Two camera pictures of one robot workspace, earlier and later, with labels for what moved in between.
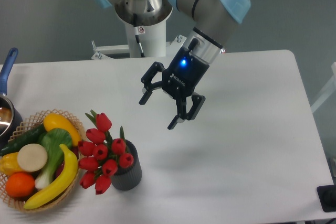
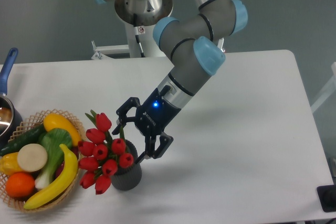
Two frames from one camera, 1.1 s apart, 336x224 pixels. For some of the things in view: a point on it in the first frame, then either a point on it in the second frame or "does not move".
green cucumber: (31, 137) does not move
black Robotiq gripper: (179, 80) -> (153, 117)
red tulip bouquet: (101, 156) does not move
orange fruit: (19, 185) does not move
